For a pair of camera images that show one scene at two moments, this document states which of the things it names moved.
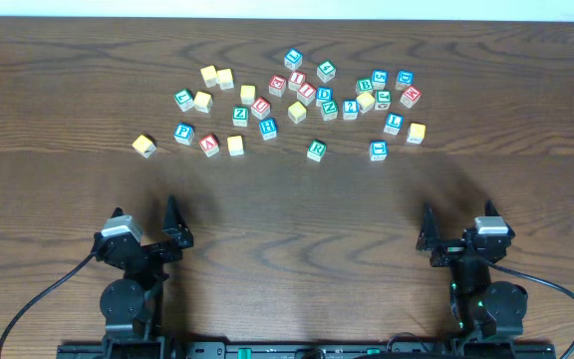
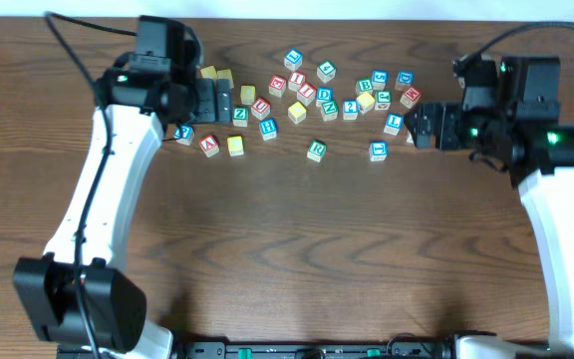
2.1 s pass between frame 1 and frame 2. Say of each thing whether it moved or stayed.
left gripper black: moved
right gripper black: moved
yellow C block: stayed
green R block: stayed
